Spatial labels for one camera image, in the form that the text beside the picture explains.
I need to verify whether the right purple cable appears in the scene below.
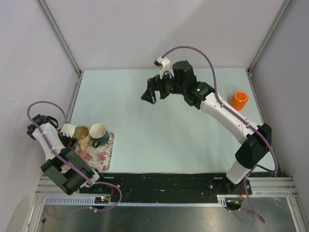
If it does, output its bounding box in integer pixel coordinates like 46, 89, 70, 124
162, 45, 280, 223

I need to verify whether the beige mug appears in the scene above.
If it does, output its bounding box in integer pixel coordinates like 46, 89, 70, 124
73, 126, 91, 153

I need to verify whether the floral tray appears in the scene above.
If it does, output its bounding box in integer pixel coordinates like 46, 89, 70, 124
74, 132, 114, 171

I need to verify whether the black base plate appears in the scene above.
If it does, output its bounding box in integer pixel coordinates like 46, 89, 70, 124
79, 173, 253, 203

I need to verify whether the purple cable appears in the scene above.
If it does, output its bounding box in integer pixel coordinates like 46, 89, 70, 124
27, 101, 122, 219
162, 45, 280, 223

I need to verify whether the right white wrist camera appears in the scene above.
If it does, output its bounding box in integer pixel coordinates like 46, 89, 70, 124
154, 57, 170, 79

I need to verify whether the aluminium frame post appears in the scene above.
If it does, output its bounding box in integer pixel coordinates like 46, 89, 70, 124
36, 0, 82, 78
247, 0, 294, 75

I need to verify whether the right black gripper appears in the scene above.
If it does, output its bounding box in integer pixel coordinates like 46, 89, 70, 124
142, 68, 186, 104

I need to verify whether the left aluminium frame post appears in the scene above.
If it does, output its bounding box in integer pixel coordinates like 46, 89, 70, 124
36, 0, 82, 78

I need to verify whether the right aluminium frame post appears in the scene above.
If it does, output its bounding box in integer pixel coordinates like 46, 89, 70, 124
247, 0, 294, 75

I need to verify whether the dark green mug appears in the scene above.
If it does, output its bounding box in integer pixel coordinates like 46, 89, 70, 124
89, 123, 109, 148

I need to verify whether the orange mug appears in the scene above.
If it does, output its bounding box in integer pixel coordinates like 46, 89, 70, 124
229, 91, 249, 111

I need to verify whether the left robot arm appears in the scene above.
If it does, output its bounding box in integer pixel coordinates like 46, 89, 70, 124
27, 114, 107, 195

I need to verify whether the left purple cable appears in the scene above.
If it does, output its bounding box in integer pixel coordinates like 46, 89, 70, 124
27, 101, 122, 219

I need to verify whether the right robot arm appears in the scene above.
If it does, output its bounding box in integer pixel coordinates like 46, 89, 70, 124
141, 58, 271, 194

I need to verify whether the white cable duct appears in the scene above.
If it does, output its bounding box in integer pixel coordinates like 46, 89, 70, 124
44, 196, 226, 207

